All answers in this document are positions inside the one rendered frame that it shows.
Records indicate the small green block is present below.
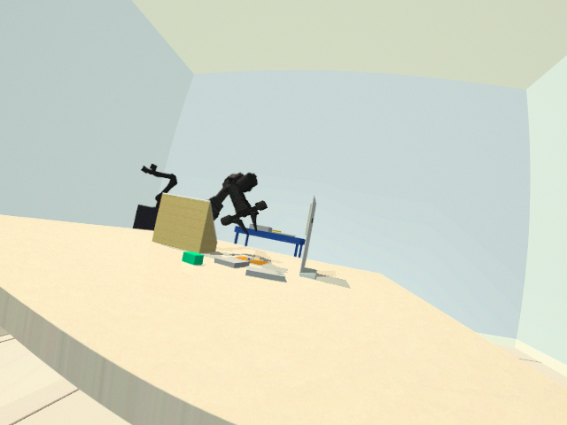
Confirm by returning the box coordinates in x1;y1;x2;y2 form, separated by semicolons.
182;251;205;266

